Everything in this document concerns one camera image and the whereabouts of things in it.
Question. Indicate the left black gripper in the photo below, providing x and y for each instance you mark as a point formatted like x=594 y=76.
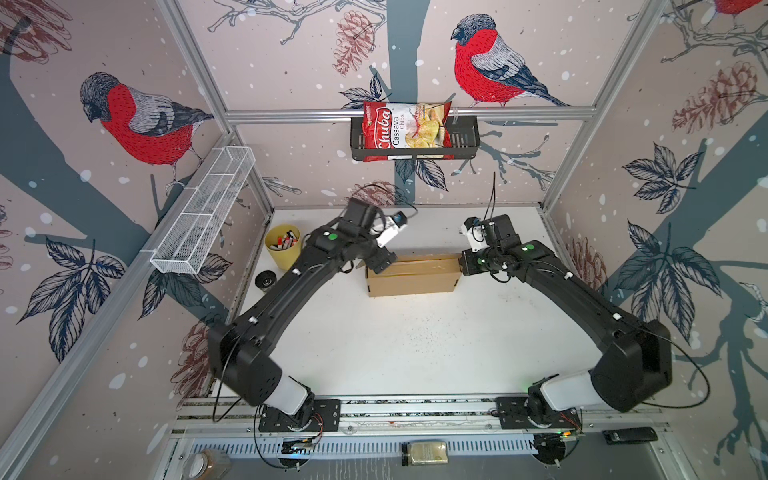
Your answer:
x=381 y=259

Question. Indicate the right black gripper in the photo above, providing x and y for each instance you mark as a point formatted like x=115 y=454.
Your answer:
x=464 y=259

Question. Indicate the brown cardboard box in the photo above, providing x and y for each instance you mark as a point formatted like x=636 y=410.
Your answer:
x=414 y=275

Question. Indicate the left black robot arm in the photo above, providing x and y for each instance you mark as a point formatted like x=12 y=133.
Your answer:
x=240 y=352

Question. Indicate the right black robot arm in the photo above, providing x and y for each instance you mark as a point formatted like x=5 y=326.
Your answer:
x=636 y=357

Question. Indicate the yellow cup with markers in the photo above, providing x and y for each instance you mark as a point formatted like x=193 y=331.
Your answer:
x=283 y=243

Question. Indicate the black lidded spice jar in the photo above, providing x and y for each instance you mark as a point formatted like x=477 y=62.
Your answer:
x=265 y=280

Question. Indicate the red cassava chips bag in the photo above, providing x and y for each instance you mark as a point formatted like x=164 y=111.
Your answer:
x=405 y=126

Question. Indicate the glass jar lying flat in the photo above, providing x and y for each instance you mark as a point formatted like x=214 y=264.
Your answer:
x=424 y=453

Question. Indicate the black remote device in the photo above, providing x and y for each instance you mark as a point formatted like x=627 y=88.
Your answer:
x=630 y=436

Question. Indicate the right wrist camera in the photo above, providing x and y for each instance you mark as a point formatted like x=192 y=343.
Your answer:
x=495 y=233

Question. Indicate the black wall basket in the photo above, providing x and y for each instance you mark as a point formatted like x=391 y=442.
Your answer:
x=463 y=132

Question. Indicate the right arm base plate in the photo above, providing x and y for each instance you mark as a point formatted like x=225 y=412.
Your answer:
x=521 y=412

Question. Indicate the white wire mesh shelf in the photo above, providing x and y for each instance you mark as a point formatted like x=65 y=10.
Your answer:
x=191 y=237

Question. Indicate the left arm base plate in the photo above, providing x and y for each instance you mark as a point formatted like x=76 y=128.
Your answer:
x=315 y=416

